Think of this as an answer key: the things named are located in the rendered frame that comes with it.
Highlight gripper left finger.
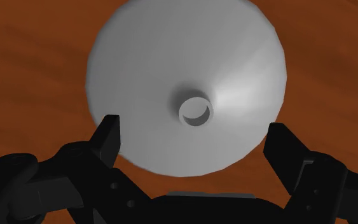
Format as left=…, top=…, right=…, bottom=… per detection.
left=0, top=114, right=152, bottom=224

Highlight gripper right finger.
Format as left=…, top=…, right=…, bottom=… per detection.
left=262, top=122, right=358, bottom=224

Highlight white funnel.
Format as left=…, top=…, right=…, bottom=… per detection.
left=85, top=0, right=288, bottom=178

